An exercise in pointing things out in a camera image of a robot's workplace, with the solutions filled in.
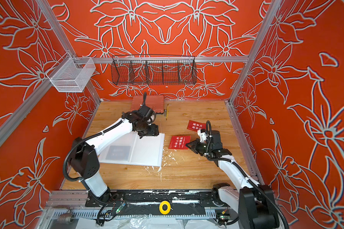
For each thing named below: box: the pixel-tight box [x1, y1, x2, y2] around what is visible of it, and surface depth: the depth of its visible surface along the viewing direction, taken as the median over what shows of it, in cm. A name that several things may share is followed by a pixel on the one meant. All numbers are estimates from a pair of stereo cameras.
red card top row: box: [186, 119, 207, 132], surface depth 106 cm
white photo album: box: [98, 131, 166, 167], surface depth 90 cm
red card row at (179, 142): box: [168, 135, 191, 150], surface depth 86 cm
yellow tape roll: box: [159, 200, 171, 215], surface depth 71 cm
